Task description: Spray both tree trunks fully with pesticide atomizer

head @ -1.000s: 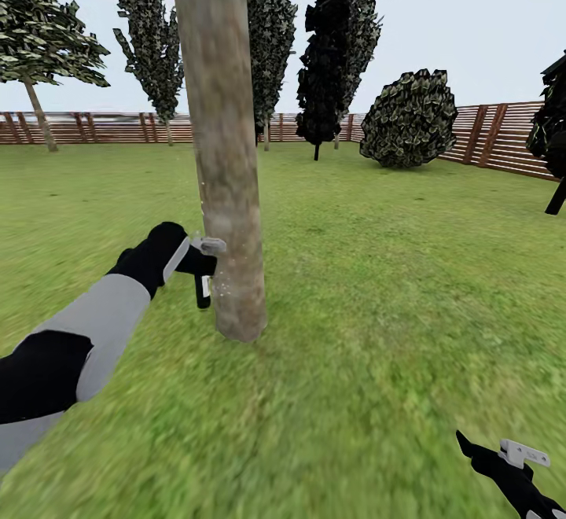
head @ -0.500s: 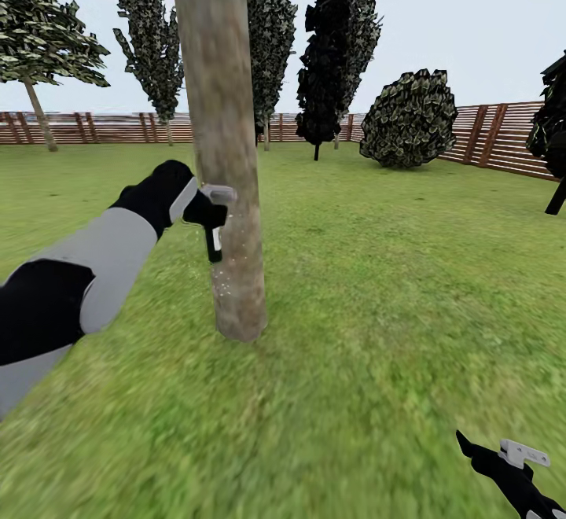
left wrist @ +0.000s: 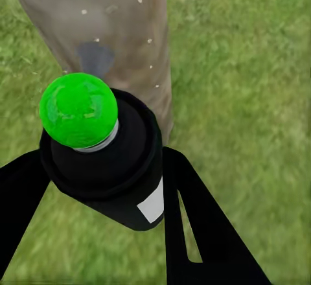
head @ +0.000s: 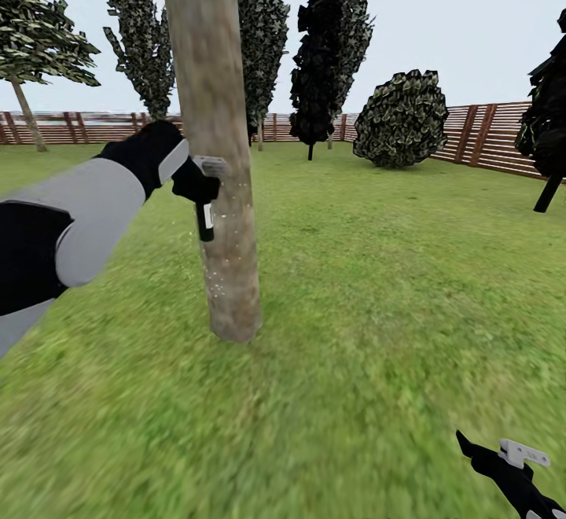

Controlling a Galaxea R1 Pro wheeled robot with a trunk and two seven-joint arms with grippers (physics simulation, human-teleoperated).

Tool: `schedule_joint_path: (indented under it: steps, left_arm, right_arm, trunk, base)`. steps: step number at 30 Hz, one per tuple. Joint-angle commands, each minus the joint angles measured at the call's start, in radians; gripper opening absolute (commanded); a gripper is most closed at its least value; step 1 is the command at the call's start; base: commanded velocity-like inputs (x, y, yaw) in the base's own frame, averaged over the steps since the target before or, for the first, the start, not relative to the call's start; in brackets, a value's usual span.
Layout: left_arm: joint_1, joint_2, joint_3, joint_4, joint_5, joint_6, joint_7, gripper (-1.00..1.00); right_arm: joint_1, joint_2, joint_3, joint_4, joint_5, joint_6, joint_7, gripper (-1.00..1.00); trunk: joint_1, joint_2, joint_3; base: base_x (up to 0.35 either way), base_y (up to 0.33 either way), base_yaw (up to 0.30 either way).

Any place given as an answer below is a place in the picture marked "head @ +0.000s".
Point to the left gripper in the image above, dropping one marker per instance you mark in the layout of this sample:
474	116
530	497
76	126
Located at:
198	186

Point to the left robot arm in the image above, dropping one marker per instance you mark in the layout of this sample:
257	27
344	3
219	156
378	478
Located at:
59	233

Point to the pesticide atomizer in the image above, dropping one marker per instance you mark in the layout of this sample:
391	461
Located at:
204	219

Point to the bush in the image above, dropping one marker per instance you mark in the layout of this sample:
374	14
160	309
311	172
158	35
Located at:
403	122

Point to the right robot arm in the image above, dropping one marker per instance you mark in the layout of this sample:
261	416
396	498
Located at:
513	476

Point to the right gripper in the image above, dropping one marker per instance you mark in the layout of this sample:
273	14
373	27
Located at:
488	462

